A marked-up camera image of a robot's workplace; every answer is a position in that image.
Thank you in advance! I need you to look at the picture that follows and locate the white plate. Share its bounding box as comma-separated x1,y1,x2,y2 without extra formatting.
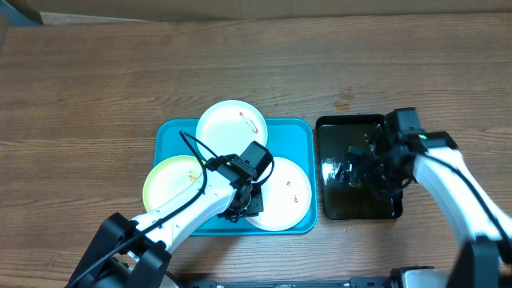
247,157,313,232
195,100,269,155

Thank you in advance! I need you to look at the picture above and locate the green yellow sponge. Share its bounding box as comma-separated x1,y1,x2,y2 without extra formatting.
338,146,372,187

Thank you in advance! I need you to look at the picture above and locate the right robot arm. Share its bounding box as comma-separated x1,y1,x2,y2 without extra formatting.
342,108,511,287

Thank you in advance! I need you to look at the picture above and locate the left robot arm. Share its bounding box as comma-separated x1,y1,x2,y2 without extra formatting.
68,142,274,287

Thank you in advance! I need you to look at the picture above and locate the black water tray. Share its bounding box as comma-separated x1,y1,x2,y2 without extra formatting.
316,114,403,220

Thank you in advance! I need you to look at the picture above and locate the teal plastic tray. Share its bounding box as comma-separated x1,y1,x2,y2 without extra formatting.
154,118,318,236

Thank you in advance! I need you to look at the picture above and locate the yellow plate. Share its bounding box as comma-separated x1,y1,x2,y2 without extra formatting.
142,155,202,211

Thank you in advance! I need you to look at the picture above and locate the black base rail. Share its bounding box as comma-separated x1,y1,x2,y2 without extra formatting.
178,277,400,288

